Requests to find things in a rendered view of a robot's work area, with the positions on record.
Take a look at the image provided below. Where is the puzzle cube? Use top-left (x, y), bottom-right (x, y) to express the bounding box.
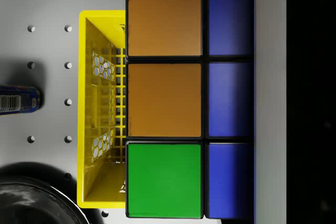
top-left (125, 0), bottom-right (256, 220)

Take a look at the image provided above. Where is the yellow basket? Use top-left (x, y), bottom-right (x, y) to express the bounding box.
top-left (76, 10), bottom-right (127, 209)

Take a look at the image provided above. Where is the black plate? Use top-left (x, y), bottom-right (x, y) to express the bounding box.
top-left (0, 182), bottom-right (85, 224)

